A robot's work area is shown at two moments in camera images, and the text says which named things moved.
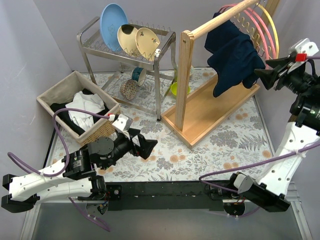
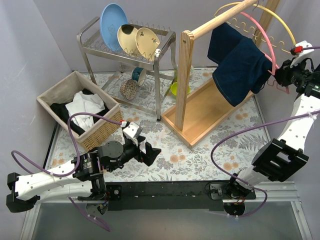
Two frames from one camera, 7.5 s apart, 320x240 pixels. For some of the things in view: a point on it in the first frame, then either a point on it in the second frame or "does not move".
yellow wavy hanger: (276, 30) to (261, 36)
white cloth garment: (92, 103) does not move
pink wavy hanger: (261, 19) to (274, 59)
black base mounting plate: (170, 195) does not move
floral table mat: (237, 149) does not move
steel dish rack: (139, 82) does not move
